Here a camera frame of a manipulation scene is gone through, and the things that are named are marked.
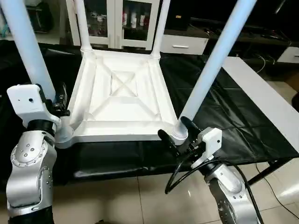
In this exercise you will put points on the white plastic table top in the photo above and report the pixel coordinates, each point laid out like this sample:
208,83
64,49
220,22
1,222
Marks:
121,93

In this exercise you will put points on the white plastic table leg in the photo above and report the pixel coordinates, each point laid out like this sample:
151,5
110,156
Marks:
83,23
28,46
160,28
215,65

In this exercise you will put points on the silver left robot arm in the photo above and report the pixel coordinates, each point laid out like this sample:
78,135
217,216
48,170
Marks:
30,168

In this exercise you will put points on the black mat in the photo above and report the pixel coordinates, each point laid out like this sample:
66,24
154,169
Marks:
233,116

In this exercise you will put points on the white drawer unit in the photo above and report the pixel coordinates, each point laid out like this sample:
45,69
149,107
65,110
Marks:
289,55
184,45

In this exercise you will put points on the white glass door cabinet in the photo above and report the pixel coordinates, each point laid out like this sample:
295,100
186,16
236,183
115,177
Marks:
121,23

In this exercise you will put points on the black speaker box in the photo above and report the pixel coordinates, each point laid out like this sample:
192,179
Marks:
180,16

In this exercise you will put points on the dark low tv stand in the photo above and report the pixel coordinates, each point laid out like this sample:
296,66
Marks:
252,32

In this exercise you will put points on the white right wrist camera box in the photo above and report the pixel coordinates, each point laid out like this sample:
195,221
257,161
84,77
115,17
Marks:
208,142

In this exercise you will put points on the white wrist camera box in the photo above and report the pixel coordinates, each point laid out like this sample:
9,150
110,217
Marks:
208,142
30,102

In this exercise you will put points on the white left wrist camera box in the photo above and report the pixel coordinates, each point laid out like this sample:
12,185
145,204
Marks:
30,102

